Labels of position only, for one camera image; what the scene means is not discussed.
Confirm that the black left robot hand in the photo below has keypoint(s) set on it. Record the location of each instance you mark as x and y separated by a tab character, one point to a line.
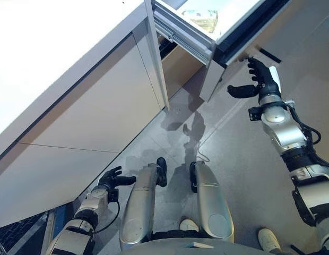
111	180

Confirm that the white fridge drawer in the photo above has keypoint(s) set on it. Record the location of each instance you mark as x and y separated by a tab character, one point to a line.
185	34

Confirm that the silver robot leg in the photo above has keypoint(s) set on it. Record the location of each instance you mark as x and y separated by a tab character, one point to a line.
140	202
212	202

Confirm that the clear yellow tea bottle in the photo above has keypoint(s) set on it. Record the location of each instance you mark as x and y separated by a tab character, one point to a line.
204	20

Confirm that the white beige counter cabinet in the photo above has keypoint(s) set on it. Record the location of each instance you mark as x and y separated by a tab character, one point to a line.
74	93

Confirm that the blue metal frame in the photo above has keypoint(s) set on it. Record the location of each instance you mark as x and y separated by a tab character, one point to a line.
26	233

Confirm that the silver left robot leg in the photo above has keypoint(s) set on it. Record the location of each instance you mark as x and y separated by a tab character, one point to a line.
140	202

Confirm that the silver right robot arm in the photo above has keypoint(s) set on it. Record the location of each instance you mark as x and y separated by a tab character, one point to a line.
289	132

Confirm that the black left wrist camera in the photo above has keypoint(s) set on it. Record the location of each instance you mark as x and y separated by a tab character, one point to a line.
113	195

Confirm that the white shoe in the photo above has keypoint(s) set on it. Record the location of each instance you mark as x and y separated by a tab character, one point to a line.
269	239
189	224

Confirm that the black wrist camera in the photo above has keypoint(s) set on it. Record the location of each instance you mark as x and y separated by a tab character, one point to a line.
113	195
254	113

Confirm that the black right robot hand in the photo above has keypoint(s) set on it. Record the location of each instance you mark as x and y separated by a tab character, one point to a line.
265	82

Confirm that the grey robot torso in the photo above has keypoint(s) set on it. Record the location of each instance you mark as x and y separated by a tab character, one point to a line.
196	244

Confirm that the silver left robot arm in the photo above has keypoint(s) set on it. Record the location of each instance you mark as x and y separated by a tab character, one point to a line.
82	212

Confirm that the silver right robot leg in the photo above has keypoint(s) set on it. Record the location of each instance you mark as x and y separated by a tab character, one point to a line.
212	202

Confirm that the stainless steel fridge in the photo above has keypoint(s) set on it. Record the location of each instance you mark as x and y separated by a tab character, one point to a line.
313	26

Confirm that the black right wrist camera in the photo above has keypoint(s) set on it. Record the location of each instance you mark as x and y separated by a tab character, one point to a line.
254	113

